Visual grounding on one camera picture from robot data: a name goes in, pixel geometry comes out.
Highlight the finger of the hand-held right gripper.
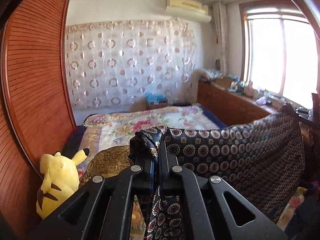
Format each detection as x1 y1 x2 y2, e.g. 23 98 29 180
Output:
295 107 313 118

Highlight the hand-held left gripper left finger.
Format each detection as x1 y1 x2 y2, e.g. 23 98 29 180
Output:
26 155 156 240

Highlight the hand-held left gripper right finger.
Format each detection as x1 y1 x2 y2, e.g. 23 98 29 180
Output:
159 140 289 240

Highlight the navy circle-patterned shirt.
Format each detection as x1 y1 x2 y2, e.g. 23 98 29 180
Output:
129 103 306 240

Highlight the gold patterned cloth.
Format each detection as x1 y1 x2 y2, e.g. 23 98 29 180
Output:
85 145 147 240

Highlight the pink bottle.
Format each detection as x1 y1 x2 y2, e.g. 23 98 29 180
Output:
244 81 254 98

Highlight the floral blanket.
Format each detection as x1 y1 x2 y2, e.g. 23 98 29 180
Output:
80 105 308 232

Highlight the wooden framed window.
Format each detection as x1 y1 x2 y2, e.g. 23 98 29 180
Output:
239 1 320 105

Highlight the cardboard box with blue cloth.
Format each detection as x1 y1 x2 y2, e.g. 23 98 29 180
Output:
145 92 168 110

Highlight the low wooden cabinet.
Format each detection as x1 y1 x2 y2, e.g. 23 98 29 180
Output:
197 79 288 127

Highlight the brown cardboard box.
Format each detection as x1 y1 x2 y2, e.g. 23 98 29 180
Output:
215 77 234 88

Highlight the floral quilt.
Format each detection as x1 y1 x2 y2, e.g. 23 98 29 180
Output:
61 105 228 155

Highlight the yellow plush toy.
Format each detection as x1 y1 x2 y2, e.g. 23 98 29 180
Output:
36 148 90 219

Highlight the stack of folded cloths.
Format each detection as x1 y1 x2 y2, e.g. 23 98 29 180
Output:
200 68 223 80

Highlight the sheer circle-patterned curtain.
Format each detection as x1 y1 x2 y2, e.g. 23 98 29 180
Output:
65 21 197 109

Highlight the tied pale window curtain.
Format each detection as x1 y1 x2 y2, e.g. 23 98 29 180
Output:
211 1 228 72

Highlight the wooden sliding wardrobe door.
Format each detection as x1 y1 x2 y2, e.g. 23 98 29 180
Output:
0 0 77 238

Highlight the cream wall air conditioner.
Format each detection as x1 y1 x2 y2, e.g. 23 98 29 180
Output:
165 0 212 22

